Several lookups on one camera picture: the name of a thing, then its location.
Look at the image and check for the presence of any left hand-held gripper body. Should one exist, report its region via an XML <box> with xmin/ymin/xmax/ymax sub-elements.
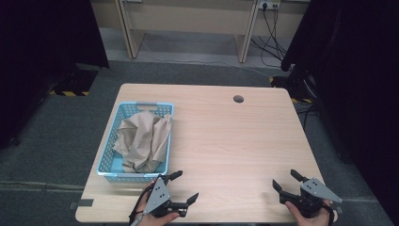
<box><xmin>142</xmin><ymin>176</ymin><xmax>189</xmax><ymax>219</ymax></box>

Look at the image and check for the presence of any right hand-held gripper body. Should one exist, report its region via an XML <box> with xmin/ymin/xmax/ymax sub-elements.
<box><xmin>279</xmin><ymin>176</ymin><xmax>343</xmax><ymax>219</ymax></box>

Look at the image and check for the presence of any beige cloth garment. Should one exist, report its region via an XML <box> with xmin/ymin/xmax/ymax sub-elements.
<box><xmin>112</xmin><ymin>109</ymin><xmax>174</xmax><ymax>174</ymax></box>

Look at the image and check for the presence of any light blue plastic basket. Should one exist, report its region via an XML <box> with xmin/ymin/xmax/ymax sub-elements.
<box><xmin>96</xmin><ymin>101</ymin><xmax>175</xmax><ymax>184</ymax></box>

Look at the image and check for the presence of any person's left hand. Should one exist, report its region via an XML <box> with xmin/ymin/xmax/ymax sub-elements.
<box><xmin>136</xmin><ymin>179</ymin><xmax>182</xmax><ymax>226</ymax></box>

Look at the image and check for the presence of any person's right hand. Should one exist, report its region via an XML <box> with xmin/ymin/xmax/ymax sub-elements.
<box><xmin>284</xmin><ymin>201</ymin><xmax>339</xmax><ymax>226</ymax></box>

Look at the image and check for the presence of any black stand base hazard tape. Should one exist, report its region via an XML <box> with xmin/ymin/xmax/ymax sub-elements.
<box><xmin>268</xmin><ymin>67</ymin><xmax>314</xmax><ymax>105</ymax></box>
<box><xmin>48</xmin><ymin>64</ymin><xmax>99</xmax><ymax>98</ymax></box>

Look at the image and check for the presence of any black curtain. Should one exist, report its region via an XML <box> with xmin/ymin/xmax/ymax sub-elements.
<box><xmin>280</xmin><ymin>0</ymin><xmax>399</xmax><ymax>226</ymax></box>
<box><xmin>0</xmin><ymin>0</ymin><xmax>110</xmax><ymax>150</ymax></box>

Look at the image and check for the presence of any beige wooden desk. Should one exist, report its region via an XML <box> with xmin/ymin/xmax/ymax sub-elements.
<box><xmin>114</xmin><ymin>0</ymin><xmax>262</xmax><ymax>64</ymax></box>

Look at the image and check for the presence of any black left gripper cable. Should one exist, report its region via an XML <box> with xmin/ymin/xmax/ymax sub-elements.
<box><xmin>127</xmin><ymin>183</ymin><xmax>154</xmax><ymax>226</ymax></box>

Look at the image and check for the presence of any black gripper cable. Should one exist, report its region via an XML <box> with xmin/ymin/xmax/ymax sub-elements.
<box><xmin>321</xmin><ymin>201</ymin><xmax>336</xmax><ymax>226</ymax></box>
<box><xmin>127</xmin><ymin>183</ymin><xmax>154</xmax><ymax>226</ymax></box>

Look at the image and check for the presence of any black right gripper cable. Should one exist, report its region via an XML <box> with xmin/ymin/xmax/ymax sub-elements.
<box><xmin>321</xmin><ymin>201</ymin><xmax>336</xmax><ymax>226</ymax></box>

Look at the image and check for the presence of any grey cable connector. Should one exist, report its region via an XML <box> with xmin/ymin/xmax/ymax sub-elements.
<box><xmin>130</xmin><ymin>213</ymin><xmax>145</xmax><ymax>226</ymax></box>

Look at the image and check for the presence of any black power cable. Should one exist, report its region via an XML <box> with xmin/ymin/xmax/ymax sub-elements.
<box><xmin>250</xmin><ymin>3</ymin><xmax>288</xmax><ymax>69</ymax></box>
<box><xmin>262</xmin><ymin>3</ymin><xmax>288</xmax><ymax>56</ymax></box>

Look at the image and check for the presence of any white wall power outlet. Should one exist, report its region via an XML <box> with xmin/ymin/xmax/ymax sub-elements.
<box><xmin>258</xmin><ymin>0</ymin><xmax>281</xmax><ymax>9</ymax></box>

